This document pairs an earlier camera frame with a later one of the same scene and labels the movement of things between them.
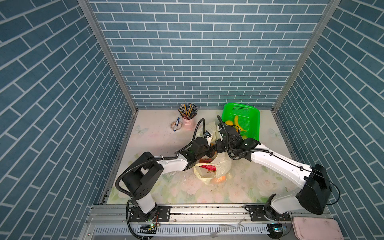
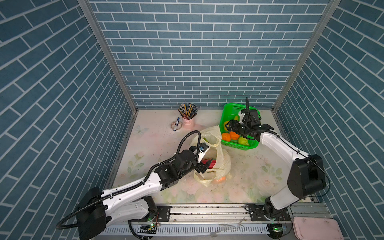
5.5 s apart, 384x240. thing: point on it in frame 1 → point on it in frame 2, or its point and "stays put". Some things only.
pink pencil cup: [189, 124] stays put
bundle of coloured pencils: [188, 110] stays put
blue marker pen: [176, 124] stays put
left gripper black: [211, 151] → [202, 167]
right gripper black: [218, 145] → [234, 128]
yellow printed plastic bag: [220, 168] stays put
